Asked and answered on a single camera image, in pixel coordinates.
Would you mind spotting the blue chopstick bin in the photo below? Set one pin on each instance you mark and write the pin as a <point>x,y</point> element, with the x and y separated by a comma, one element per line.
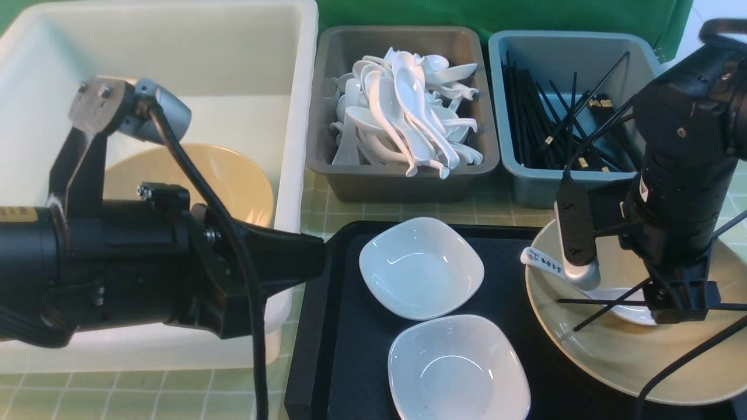
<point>556,56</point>

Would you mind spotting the pile of white spoons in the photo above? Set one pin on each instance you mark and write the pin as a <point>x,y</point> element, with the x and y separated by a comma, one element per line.
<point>401,110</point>

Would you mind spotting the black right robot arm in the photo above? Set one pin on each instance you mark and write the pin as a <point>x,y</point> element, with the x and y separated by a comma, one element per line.
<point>692,119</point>

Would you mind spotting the tan bowl in tub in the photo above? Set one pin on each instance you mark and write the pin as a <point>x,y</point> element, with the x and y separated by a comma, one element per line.
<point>238,182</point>

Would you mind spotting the bundle of black chopsticks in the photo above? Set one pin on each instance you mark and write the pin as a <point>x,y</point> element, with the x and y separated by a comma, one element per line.
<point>585,132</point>

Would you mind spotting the white soup spoon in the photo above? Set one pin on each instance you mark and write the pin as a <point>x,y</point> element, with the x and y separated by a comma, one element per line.
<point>632,310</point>

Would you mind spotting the tan noodle bowl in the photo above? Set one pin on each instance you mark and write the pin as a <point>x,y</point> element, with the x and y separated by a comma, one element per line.
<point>626,356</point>

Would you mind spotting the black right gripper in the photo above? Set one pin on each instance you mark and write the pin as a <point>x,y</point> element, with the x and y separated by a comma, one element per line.
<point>676,213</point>

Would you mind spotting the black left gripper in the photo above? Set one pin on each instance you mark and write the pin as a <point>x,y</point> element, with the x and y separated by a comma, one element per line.
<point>160,260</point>

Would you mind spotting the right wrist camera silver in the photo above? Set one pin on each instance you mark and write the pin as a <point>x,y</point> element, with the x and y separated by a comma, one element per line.
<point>576,233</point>

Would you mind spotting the black serving tray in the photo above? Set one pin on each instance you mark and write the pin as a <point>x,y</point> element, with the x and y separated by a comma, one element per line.
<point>339,369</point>

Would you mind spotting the large white plastic tub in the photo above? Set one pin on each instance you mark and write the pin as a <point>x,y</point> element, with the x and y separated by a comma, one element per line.
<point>244,68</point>

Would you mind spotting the white square dish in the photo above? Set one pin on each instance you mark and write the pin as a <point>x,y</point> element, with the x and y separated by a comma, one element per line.
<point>421,269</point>
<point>457,367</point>

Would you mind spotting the grey spoon bin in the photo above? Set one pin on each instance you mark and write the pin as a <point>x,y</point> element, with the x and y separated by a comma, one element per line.
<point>338,49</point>

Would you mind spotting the green cloth backdrop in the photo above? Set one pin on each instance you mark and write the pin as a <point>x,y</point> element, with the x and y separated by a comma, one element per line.
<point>660,23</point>

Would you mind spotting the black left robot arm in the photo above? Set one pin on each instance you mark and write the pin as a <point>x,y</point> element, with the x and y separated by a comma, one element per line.
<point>29,276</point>

